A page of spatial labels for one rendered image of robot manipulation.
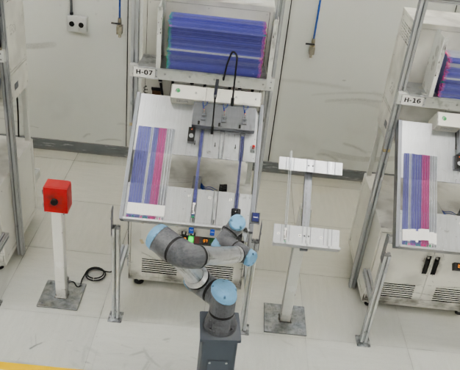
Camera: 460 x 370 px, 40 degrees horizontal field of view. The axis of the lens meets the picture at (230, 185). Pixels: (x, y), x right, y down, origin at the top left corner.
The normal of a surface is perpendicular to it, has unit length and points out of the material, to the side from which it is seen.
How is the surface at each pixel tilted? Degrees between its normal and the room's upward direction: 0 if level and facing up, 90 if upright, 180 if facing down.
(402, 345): 0
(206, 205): 45
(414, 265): 90
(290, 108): 90
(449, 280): 90
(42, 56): 90
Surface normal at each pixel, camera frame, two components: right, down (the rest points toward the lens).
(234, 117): 0.04, -0.25
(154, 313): 0.10, -0.86
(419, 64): -0.04, 0.51
